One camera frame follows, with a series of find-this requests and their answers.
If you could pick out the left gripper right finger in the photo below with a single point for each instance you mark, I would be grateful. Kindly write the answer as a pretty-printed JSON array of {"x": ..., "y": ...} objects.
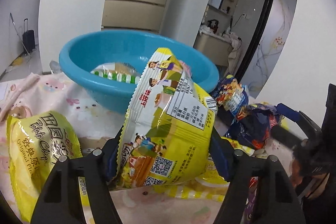
[{"x": 259, "y": 189}]

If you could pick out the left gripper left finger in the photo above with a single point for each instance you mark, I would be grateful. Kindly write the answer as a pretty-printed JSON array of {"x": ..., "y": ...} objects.
[{"x": 60, "y": 199}]

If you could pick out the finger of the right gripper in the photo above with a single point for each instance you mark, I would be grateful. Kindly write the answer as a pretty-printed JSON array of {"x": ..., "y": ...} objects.
[
  {"x": 307, "y": 125},
  {"x": 287, "y": 138}
]

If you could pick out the dark blue snack bag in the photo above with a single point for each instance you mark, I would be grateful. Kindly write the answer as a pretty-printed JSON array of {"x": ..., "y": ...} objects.
[{"x": 248, "y": 123}]

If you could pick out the yellow potato chips bag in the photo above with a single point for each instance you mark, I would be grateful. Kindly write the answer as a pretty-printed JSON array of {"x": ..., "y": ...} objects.
[{"x": 35, "y": 145}]

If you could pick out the yellow snack bag with cartoons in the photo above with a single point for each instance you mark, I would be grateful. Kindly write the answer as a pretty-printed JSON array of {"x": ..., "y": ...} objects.
[{"x": 168, "y": 124}]

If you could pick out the clear yellow chips bag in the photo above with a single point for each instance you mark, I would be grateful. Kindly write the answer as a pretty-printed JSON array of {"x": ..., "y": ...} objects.
[{"x": 120, "y": 72}]

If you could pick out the purple drink carton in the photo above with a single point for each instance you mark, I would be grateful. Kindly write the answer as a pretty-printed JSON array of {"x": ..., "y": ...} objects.
[{"x": 249, "y": 207}]

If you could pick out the red chocolate pie packet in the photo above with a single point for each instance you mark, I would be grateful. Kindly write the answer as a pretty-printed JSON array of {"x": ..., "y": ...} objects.
[{"x": 253, "y": 182}]

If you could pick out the person's right hand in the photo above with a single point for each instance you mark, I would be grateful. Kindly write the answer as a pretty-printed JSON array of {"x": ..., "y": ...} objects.
[{"x": 316, "y": 189}]

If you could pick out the pink towel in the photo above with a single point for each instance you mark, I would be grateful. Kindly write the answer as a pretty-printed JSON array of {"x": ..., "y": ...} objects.
[{"x": 234, "y": 54}]

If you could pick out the pink cartoon tablecloth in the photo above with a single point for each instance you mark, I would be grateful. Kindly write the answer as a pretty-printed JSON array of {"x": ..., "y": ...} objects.
[{"x": 94, "y": 125}]

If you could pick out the dark framed door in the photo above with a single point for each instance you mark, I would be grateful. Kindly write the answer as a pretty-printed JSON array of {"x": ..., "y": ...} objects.
[{"x": 266, "y": 8}]

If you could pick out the beige vanity cabinet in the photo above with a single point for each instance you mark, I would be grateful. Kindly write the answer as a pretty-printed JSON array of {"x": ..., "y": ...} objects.
[{"x": 216, "y": 48}]

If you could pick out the black suitcase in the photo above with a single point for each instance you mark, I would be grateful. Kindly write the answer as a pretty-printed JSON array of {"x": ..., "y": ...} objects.
[{"x": 28, "y": 38}]

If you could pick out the blue plastic basin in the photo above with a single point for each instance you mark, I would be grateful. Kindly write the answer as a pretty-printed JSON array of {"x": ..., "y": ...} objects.
[{"x": 84, "y": 53}]

